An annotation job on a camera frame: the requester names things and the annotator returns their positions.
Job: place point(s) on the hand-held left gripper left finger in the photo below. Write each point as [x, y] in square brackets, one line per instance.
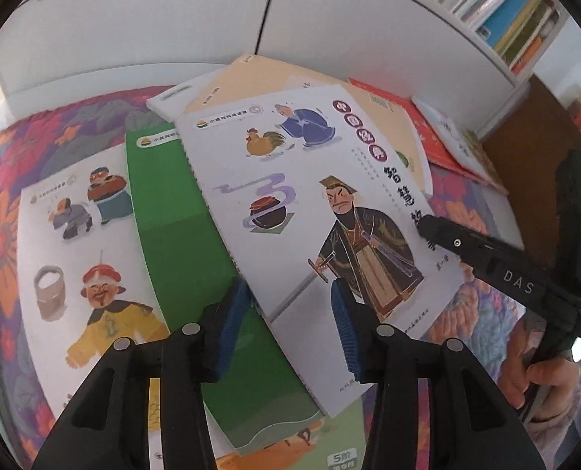
[231, 323]

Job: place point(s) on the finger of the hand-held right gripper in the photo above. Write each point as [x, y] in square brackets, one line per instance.
[447, 237]

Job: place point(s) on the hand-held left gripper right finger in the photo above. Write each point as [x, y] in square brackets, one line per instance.
[344, 323]

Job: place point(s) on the white book with armoured warrior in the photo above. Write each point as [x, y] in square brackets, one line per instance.
[290, 196]

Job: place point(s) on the white book with yellow-robed man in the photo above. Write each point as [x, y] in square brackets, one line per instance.
[50, 235]

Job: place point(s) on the person's right forearm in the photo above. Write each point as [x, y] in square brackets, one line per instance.
[564, 435]

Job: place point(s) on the rows of shelved books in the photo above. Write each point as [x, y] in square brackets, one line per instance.
[496, 5]

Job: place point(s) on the person's right hand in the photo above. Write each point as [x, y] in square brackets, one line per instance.
[554, 377]

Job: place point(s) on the green cover book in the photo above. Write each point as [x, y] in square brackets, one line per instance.
[182, 254]

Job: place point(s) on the red cover book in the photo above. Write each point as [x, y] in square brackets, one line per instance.
[432, 142]

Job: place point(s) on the small white book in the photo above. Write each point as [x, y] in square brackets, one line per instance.
[452, 132]

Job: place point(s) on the beige cover book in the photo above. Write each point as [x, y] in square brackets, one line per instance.
[280, 76]

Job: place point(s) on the floral patterned mat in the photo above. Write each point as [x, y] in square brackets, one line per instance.
[6, 166]

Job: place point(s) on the white bookshelf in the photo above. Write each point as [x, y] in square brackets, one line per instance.
[124, 24]

